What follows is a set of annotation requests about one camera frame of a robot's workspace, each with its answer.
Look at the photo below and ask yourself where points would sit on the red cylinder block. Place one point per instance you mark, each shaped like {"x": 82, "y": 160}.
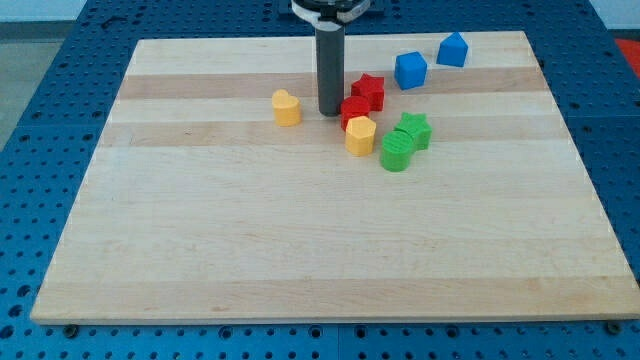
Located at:
{"x": 351, "y": 107}

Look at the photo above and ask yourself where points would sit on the blue cube block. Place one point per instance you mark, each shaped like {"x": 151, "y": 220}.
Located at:
{"x": 410, "y": 70}

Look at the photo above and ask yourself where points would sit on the wooden board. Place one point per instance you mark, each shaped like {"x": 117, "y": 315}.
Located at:
{"x": 197, "y": 208}

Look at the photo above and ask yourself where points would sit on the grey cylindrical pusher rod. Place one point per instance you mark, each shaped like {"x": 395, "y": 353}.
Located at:
{"x": 330, "y": 39}

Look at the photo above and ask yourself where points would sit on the red object at edge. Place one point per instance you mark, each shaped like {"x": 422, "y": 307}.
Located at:
{"x": 631, "y": 51}

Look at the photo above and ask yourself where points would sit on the yellow heart block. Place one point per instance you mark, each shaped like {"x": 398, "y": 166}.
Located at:
{"x": 286, "y": 108}

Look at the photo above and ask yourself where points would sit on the red star block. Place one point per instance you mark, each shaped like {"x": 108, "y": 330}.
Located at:
{"x": 372, "y": 88}

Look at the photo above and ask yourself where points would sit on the green star block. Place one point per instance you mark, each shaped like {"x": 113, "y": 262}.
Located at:
{"x": 417, "y": 127}

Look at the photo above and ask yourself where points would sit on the blue pentagon block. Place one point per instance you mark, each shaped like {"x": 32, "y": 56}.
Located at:
{"x": 453, "y": 51}

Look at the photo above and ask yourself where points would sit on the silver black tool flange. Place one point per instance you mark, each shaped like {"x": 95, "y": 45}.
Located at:
{"x": 340, "y": 12}

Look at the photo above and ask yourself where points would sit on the green cylinder block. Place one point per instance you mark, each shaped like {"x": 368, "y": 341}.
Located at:
{"x": 397, "y": 150}

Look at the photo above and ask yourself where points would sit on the yellow hexagon block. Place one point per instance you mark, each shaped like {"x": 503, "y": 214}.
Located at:
{"x": 360, "y": 136}

